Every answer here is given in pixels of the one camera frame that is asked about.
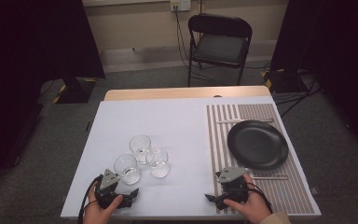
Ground white table sheet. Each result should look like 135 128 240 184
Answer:
60 95 323 219

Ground left hand-held gripper black cable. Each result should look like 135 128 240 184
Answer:
77 175 104 224

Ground person's left hand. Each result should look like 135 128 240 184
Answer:
82 183 124 224

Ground silver fork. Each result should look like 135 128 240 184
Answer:
251 175 289 181

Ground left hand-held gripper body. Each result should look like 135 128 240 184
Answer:
94 168 123 210

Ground black folding chair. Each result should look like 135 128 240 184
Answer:
186 12 254 88

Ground black stand base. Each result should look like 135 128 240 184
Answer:
51 77 98 105
260 67 309 94

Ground person's right hand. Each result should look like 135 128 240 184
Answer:
223 173 273 224

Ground black round plate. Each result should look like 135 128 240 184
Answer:
227 119 290 171

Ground striped grey placemat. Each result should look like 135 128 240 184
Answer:
205 103 317 216

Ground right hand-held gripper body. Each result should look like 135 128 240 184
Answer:
214 166 251 211

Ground black floor cables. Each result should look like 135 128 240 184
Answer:
245 61 323 119

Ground silver knife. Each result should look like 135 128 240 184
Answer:
215 118 275 124

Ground clear drinking glass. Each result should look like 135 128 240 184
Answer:
145 147 171 179
113 153 142 186
129 133 154 165

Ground black curtain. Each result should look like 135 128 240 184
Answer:
269 0 358 152
0 0 106 200

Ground white wall power outlet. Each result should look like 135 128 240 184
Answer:
170 0 192 13

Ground black wall cable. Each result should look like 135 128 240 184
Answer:
172 5 218 85

